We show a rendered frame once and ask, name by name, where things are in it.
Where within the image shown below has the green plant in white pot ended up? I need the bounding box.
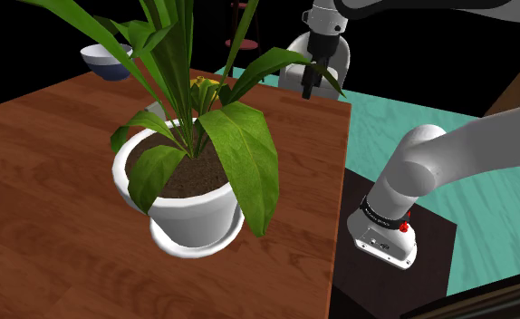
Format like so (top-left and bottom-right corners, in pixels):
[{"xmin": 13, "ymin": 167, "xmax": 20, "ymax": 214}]
[{"xmin": 19, "ymin": 0, "xmax": 348, "ymax": 260}]

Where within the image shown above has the yellow object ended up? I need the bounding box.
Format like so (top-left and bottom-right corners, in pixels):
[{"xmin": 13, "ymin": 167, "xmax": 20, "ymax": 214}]
[{"xmin": 188, "ymin": 75, "xmax": 222, "ymax": 117}]

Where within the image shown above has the teal rug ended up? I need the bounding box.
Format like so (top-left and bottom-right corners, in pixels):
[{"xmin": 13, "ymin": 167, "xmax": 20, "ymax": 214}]
[{"xmin": 213, "ymin": 65, "xmax": 520, "ymax": 297}]

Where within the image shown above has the white and blue bowl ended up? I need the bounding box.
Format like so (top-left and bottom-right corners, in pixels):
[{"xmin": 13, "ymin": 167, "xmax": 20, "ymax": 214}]
[{"xmin": 79, "ymin": 43, "xmax": 134, "ymax": 82}]

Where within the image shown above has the white armchair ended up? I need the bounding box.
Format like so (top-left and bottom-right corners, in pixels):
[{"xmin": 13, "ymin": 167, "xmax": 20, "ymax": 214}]
[{"xmin": 278, "ymin": 31, "xmax": 351, "ymax": 101}]

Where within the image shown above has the dark robot stand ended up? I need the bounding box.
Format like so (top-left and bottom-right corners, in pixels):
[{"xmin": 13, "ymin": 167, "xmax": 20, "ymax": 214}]
[{"xmin": 329, "ymin": 168, "xmax": 458, "ymax": 319}]

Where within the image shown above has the grey object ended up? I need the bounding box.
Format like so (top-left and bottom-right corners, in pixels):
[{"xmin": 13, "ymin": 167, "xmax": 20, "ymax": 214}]
[{"xmin": 143, "ymin": 100, "xmax": 173, "ymax": 123}]

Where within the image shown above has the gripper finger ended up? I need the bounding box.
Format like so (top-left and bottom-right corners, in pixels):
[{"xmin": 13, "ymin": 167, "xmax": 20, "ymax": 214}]
[
  {"xmin": 313, "ymin": 63, "xmax": 328, "ymax": 89},
  {"xmin": 302, "ymin": 63, "xmax": 316, "ymax": 101}
]

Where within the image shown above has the red round stool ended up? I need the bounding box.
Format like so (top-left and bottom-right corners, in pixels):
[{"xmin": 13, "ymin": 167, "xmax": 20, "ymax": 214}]
[{"xmin": 223, "ymin": 0, "xmax": 264, "ymax": 79}]

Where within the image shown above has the brown wooden table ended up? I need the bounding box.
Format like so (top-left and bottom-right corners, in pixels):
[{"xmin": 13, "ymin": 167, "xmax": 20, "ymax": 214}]
[{"xmin": 0, "ymin": 57, "xmax": 353, "ymax": 319}]

